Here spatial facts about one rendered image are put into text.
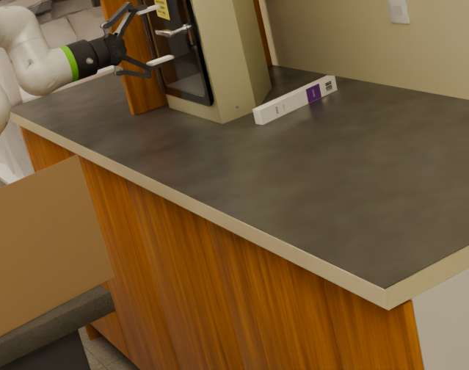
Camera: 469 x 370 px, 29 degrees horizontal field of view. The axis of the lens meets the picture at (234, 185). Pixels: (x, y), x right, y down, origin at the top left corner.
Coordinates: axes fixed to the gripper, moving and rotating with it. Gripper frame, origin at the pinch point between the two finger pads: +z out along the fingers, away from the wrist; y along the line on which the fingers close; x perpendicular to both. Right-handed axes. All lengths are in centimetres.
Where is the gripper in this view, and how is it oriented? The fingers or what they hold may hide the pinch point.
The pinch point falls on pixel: (161, 32)
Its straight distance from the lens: 244.5
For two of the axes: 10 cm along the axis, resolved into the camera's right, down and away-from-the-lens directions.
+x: -5.0, -2.0, 8.4
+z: 8.4, -3.6, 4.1
